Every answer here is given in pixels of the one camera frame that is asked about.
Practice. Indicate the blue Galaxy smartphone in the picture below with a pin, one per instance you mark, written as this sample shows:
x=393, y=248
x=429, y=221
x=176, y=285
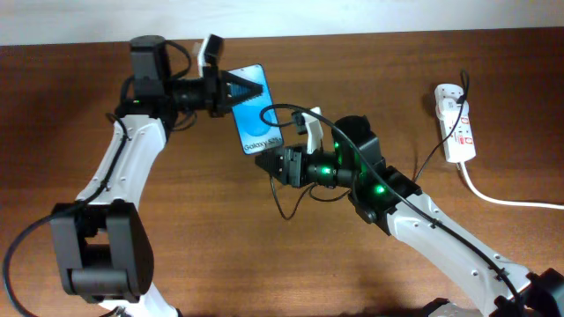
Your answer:
x=255, y=135

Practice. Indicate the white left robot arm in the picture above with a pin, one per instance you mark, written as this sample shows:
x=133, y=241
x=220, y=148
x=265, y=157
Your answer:
x=102, y=250

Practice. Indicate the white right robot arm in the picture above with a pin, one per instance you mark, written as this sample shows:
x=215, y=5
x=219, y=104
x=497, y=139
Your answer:
x=383, y=196

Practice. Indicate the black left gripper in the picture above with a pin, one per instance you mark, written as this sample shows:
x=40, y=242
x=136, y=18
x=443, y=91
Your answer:
x=211, y=104

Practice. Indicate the white USB charger adapter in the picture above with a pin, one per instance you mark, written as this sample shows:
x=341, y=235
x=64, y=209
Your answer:
x=447, y=96

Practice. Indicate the white power strip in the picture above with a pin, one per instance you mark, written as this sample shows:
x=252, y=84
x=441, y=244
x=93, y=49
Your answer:
x=460, y=145

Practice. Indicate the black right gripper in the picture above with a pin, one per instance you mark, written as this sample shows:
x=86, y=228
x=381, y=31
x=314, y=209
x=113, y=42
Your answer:
x=293, y=172

